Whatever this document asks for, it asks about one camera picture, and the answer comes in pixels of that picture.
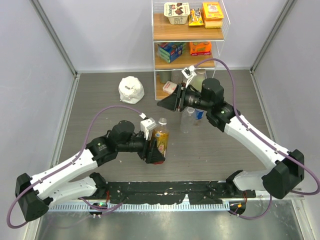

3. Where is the white crumpled paper bag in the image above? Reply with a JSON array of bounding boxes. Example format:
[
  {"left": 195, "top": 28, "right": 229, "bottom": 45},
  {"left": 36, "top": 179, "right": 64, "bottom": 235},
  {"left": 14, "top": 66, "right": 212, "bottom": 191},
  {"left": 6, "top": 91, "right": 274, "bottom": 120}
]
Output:
[{"left": 118, "top": 76, "right": 145, "bottom": 105}]

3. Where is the orange yellow sponge pack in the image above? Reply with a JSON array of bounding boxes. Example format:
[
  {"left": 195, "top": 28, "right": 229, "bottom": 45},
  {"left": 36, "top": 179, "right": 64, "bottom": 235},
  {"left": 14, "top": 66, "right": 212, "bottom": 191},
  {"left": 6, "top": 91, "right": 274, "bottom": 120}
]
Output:
[{"left": 202, "top": 2, "right": 224, "bottom": 29}]

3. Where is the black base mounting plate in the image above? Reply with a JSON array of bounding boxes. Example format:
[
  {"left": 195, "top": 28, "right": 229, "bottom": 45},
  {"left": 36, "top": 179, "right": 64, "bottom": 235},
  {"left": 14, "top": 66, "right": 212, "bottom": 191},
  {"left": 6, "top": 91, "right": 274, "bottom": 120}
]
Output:
[{"left": 85, "top": 181, "right": 256, "bottom": 205}]

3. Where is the white wire wooden shelf rack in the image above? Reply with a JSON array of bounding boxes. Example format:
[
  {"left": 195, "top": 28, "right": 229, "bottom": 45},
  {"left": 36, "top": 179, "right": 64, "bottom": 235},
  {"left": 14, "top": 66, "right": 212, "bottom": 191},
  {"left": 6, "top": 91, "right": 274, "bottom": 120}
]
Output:
[{"left": 151, "top": 0, "right": 231, "bottom": 101}]

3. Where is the pale green cup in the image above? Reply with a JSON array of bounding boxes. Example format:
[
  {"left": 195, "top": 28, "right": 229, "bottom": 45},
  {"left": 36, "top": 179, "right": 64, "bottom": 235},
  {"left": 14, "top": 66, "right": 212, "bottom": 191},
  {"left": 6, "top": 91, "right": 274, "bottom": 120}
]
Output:
[{"left": 159, "top": 71, "right": 172, "bottom": 84}]

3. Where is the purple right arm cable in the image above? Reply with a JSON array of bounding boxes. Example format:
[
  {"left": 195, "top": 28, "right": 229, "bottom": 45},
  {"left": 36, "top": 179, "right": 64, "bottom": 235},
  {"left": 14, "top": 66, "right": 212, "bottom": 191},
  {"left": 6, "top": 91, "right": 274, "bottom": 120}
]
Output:
[{"left": 194, "top": 58, "right": 320, "bottom": 220}]

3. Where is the white red tissue box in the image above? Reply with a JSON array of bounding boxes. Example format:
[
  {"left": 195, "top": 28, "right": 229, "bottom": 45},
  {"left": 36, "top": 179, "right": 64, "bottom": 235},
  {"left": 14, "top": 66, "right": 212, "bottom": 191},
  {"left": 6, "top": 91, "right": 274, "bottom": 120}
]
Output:
[{"left": 162, "top": 81, "right": 178, "bottom": 95}]

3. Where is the clear plastic cup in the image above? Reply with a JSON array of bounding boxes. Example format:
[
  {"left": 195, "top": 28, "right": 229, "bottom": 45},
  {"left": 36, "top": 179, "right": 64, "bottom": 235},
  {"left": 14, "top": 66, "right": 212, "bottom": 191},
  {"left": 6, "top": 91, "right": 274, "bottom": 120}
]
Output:
[{"left": 171, "top": 70, "right": 183, "bottom": 84}]

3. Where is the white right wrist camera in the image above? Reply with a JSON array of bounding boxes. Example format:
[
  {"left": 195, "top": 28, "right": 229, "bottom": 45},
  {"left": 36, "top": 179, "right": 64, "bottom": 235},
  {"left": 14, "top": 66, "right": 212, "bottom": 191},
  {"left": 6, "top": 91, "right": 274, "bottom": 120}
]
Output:
[{"left": 181, "top": 65, "right": 197, "bottom": 88}]

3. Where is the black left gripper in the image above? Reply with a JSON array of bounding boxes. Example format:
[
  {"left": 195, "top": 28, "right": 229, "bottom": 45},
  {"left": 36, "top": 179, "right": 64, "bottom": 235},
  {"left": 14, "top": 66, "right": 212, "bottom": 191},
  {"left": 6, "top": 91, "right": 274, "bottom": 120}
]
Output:
[{"left": 117, "top": 127, "right": 165, "bottom": 163}]

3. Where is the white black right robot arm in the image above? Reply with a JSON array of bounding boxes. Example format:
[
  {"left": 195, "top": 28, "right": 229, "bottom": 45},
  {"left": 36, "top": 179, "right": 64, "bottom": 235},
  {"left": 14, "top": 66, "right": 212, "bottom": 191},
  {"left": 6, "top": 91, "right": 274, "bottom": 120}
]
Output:
[{"left": 157, "top": 78, "right": 305, "bottom": 199}]

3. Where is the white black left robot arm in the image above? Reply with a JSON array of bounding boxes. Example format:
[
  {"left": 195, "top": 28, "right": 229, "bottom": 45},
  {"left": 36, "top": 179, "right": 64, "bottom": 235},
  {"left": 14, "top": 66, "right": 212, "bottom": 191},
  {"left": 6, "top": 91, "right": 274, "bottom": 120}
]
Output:
[{"left": 15, "top": 118, "right": 165, "bottom": 222}]

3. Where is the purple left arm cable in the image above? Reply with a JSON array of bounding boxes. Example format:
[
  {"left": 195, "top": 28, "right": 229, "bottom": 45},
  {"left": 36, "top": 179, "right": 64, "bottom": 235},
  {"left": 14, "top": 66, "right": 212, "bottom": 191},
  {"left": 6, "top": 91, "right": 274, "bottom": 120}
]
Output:
[{"left": 6, "top": 104, "right": 147, "bottom": 229}]

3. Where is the white chocolate yogurt tub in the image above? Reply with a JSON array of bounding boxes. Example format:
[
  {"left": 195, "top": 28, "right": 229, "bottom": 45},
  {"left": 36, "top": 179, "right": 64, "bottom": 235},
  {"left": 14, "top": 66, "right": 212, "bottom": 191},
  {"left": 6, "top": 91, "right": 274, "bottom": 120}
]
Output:
[{"left": 163, "top": 2, "right": 190, "bottom": 25}]

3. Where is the yellow candy bag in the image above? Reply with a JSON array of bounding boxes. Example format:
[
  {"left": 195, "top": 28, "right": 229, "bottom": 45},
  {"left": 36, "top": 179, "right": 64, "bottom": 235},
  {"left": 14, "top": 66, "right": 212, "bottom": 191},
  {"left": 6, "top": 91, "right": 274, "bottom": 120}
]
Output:
[{"left": 188, "top": 8, "right": 204, "bottom": 27}]

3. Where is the white green bottle on shelf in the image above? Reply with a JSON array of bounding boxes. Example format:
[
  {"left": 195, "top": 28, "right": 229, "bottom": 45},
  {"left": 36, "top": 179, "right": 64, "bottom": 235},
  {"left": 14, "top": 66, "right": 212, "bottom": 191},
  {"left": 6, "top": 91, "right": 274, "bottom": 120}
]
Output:
[{"left": 192, "top": 69, "right": 206, "bottom": 92}]

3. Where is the amber drink bottle red label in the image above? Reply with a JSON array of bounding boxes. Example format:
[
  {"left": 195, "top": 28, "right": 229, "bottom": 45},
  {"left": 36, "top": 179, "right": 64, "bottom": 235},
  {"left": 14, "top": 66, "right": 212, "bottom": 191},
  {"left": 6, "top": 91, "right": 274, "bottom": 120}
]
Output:
[{"left": 152, "top": 117, "right": 169, "bottom": 157}]

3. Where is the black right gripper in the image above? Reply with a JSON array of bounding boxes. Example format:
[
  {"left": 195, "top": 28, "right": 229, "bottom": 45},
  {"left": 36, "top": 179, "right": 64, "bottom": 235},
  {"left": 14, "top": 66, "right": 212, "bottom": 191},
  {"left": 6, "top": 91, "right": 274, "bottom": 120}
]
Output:
[{"left": 158, "top": 82, "right": 212, "bottom": 112}]

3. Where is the clear Pepsi bottle blue label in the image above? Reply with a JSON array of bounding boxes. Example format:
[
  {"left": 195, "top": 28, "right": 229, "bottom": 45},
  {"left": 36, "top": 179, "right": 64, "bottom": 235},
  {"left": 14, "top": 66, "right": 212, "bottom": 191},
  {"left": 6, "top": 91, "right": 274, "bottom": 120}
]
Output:
[{"left": 194, "top": 109, "right": 205, "bottom": 126}]

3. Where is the small clear bottle blue cap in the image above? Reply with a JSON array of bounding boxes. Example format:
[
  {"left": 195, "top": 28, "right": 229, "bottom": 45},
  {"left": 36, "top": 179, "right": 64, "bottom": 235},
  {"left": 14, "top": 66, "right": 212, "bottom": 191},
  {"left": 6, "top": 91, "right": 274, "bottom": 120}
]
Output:
[{"left": 180, "top": 107, "right": 195, "bottom": 134}]

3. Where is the blue green box pack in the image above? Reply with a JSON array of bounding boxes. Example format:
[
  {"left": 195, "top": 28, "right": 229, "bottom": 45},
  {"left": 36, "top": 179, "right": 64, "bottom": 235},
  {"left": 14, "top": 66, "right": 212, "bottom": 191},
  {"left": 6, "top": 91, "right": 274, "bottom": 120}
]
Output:
[{"left": 157, "top": 42, "right": 187, "bottom": 64}]

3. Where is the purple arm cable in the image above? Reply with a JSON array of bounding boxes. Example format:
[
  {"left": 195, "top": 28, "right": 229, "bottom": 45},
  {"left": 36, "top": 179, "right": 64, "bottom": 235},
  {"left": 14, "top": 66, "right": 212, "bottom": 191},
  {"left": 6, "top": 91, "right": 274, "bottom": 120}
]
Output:
[
  {"left": 194, "top": 58, "right": 320, "bottom": 220},
  {"left": 6, "top": 104, "right": 147, "bottom": 229}
]

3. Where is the orange cracker box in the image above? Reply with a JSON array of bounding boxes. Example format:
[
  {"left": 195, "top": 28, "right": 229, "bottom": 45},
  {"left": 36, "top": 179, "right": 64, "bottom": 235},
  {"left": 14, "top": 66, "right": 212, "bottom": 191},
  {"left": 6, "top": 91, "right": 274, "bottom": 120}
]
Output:
[{"left": 189, "top": 41, "right": 212, "bottom": 56}]

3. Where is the slotted grey cable duct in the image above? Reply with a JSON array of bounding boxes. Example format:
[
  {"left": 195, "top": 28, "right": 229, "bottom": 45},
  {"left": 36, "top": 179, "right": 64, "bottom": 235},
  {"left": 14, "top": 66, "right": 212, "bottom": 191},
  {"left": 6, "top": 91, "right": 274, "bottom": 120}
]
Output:
[{"left": 49, "top": 201, "right": 230, "bottom": 212}]

